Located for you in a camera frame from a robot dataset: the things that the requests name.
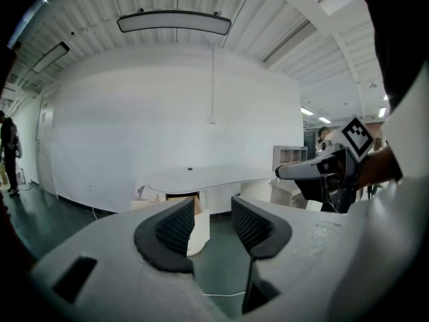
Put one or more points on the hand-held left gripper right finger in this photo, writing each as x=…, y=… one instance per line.
x=301, y=247

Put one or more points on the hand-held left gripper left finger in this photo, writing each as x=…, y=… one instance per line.
x=110, y=247

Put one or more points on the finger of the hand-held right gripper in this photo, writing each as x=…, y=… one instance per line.
x=295, y=170

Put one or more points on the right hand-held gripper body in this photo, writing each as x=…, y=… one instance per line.
x=335, y=179

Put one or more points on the large white wooden drawer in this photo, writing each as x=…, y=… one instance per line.
x=199, y=226

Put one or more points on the person's right forearm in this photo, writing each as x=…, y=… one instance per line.
x=375, y=169

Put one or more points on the white cabinet with drawer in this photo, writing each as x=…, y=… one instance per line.
x=207, y=178

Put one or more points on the white open shelf cabinet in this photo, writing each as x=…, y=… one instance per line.
x=290, y=154

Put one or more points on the bright ceiling tube light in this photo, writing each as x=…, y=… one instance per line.
x=324, y=119
x=307, y=111

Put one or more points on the white door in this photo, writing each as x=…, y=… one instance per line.
x=45, y=146

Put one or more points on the person's black shirt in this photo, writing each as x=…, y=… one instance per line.
x=399, y=29

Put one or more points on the long black-rimmed ceiling light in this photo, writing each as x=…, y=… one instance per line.
x=50, y=57
x=174, y=21

